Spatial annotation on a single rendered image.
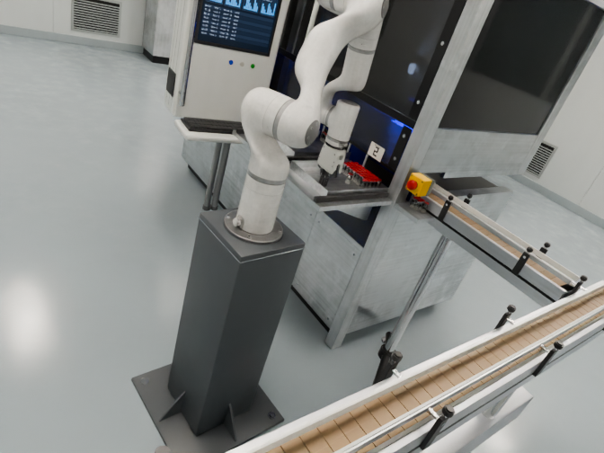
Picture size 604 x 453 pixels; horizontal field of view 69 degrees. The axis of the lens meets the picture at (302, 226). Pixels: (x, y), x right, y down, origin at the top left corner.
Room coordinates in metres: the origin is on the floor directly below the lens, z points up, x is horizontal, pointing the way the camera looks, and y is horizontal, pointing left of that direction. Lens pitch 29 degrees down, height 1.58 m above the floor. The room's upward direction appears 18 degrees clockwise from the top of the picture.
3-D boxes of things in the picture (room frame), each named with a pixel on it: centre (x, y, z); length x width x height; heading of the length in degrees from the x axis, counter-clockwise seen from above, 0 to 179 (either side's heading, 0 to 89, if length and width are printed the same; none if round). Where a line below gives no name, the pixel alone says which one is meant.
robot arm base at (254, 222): (1.20, 0.15, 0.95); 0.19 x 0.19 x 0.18
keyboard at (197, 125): (2.13, 0.54, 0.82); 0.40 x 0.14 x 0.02; 129
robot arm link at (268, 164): (1.21, 0.18, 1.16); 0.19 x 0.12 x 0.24; 66
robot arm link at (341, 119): (1.59, -0.02, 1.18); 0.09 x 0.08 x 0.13; 66
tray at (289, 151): (2.04, 0.10, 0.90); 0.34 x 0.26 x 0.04; 134
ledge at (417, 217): (1.71, -0.44, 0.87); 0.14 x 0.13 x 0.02; 134
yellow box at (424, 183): (1.70, -0.40, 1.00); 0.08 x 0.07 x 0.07; 134
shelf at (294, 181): (1.87, 0.03, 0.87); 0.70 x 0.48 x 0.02; 44
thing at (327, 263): (2.81, 0.02, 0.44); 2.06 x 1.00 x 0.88; 44
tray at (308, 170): (1.74, -0.09, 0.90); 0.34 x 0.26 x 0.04; 133
